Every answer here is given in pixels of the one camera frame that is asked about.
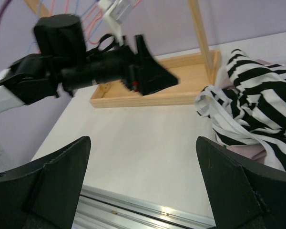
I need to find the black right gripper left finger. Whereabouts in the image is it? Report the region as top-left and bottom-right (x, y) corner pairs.
(0, 136), (91, 229)

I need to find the pink wire hanger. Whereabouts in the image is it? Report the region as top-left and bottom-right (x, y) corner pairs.
(49, 0), (55, 16)

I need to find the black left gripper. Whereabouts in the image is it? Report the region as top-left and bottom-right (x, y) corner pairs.
(34, 14), (179, 96)

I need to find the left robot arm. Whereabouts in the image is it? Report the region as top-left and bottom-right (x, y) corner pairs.
(0, 14), (178, 113)

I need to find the aluminium mounting rail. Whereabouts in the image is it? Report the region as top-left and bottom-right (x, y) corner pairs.
(72, 186), (215, 229)

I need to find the black white striped top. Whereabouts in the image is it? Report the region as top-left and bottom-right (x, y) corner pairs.
(194, 49), (286, 174)

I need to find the light blue wire hanger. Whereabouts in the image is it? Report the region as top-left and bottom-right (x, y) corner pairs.
(24, 0), (43, 54)

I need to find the wooden clothes rack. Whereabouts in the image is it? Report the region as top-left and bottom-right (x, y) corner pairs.
(27, 0), (222, 108)

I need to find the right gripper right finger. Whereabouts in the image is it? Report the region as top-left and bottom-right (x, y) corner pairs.
(196, 136), (286, 229)

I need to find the mauve tank top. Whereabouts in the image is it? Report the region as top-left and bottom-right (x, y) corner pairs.
(214, 58), (286, 162)

